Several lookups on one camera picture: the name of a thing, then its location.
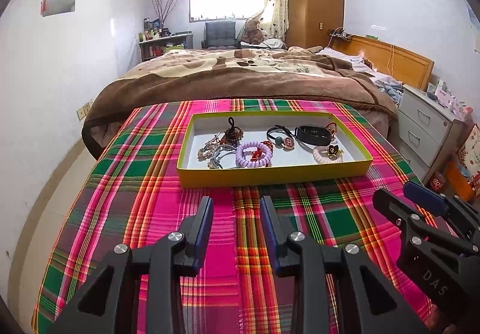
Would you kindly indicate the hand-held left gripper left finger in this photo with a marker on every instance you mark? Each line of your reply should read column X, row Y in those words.
column 204, row 232

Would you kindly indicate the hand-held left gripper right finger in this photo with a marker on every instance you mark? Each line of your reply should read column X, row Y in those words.
column 269, row 236

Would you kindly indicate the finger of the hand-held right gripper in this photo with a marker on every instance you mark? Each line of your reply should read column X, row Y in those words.
column 393, row 212
column 425, row 199

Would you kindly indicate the yellow-green shallow box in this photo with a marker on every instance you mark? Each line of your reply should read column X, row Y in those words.
column 210, row 128

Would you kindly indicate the red drink can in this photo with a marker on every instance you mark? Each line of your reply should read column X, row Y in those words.
column 437, row 183

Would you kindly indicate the orange bag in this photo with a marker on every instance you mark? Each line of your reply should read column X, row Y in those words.
column 459, row 180

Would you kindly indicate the red white patterned bag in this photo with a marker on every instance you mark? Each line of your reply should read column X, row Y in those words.
column 470, row 150

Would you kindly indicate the grey drawer nightstand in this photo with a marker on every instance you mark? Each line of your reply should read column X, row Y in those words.
column 420, row 124

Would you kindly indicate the pink green plaid cloth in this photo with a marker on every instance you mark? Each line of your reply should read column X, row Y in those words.
column 131, row 188

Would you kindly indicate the clutter of small boxes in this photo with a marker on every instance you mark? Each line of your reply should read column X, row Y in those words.
column 450, row 99

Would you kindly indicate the black oval bangle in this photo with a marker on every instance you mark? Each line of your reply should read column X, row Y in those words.
column 303, row 131

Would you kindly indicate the white blue bedding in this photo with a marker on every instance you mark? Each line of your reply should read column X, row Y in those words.
column 375, row 75

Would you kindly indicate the wooden bed headboard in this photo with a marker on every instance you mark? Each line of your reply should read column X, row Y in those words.
column 405, row 64

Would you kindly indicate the brown beige blanket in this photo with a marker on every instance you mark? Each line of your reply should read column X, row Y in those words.
column 225, row 83

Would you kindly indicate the power strip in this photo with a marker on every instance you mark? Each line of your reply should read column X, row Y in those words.
column 339, row 34

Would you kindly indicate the white low shelf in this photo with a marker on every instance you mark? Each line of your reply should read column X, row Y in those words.
column 150, row 53

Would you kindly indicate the white pillow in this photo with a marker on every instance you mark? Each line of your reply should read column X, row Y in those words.
column 273, row 43

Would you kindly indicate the dark grey armchair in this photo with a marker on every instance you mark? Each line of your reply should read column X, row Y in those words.
column 221, row 34

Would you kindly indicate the brown teddy bear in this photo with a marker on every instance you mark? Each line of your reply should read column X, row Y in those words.
column 252, row 32

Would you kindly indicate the group of bottles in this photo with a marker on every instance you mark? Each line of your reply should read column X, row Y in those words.
column 150, row 34

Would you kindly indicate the wooden wardrobe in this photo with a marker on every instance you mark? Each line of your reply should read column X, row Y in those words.
column 315, row 0

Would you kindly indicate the bright window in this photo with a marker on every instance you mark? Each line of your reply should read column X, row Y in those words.
column 225, row 6

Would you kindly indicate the dried branches bouquet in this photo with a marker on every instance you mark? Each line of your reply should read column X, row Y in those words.
column 165, row 8

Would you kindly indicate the dotted cream curtain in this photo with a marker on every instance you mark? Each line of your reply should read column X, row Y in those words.
column 275, row 0

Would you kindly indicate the wall socket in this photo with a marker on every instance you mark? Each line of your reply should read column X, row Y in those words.
column 84, row 110

